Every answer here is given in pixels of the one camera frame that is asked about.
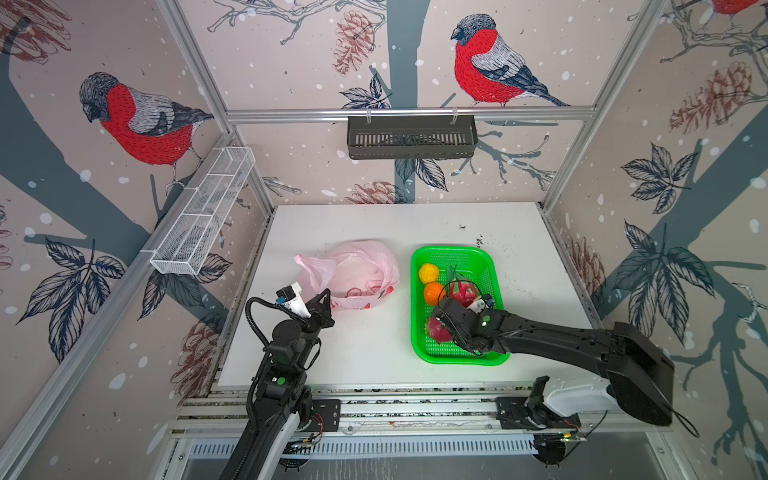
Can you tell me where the pink plastic bag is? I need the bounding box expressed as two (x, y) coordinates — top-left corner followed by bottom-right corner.
(293, 240), (400, 311)

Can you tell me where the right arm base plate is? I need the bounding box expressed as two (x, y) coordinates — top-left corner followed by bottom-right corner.
(495, 397), (581, 431)

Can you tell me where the aluminium mounting rail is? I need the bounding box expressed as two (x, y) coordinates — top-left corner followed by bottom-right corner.
(173, 383), (670, 460)

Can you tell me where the yellow fruit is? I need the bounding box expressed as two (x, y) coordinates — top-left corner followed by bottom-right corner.
(418, 263), (440, 285)

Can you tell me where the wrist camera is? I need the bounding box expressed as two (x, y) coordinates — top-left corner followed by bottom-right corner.
(468, 294), (495, 314)
(276, 282), (311, 319)

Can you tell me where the orange fruit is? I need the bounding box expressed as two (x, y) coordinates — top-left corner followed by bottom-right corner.
(423, 282), (446, 306)

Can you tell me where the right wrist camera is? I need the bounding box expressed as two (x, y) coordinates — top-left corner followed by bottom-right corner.
(468, 294), (495, 314)

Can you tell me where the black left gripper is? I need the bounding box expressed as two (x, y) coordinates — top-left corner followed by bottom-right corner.
(295, 288), (334, 371)

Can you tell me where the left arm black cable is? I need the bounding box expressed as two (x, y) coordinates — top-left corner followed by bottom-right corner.
(244, 296), (283, 349)

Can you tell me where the green plastic perforated basket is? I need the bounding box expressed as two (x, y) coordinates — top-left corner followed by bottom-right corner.
(410, 246), (508, 367)

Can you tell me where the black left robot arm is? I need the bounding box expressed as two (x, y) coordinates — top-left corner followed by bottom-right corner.
(220, 284), (334, 479)

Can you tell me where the black hanging wall basket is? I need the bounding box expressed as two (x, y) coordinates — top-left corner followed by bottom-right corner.
(347, 115), (478, 160)

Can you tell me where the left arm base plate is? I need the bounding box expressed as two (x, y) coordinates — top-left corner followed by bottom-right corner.
(297, 399), (341, 433)

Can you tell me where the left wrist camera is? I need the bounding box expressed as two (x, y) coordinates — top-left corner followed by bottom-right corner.
(276, 282), (311, 319)

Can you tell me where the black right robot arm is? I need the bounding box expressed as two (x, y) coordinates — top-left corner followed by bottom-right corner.
(433, 297), (674, 427)

